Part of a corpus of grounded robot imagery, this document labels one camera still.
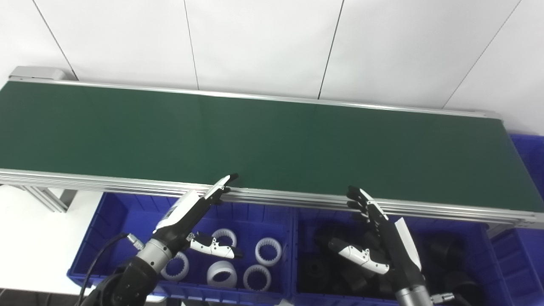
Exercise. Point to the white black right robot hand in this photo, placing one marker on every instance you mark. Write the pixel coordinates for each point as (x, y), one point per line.
(399, 250)

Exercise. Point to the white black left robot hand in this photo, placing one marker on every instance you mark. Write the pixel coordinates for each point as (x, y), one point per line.
(182, 212)

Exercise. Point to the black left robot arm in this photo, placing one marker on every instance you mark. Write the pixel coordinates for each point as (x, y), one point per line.
(127, 280)

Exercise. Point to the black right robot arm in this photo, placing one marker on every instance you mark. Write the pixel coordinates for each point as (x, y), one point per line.
(414, 297)

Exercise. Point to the black cylindrical coupling part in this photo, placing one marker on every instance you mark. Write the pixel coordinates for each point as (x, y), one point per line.
(316, 272)
(355, 279)
(461, 287)
(448, 248)
(327, 233)

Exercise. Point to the blue bin with white rings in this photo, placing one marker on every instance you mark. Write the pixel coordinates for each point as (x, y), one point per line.
(127, 221)

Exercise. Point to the blue bin with black parts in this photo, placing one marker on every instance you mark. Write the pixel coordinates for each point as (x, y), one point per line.
(480, 255)

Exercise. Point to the empty blue bin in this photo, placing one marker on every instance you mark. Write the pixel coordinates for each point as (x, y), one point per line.
(527, 263)

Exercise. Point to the aluminium conveyor support leg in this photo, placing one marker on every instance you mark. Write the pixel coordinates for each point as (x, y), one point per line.
(46, 199)

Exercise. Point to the grey conveyor end housing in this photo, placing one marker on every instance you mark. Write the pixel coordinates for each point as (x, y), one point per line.
(38, 73)

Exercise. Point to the green conveyor belt aluminium frame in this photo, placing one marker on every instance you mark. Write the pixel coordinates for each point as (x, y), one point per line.
(255, 140)

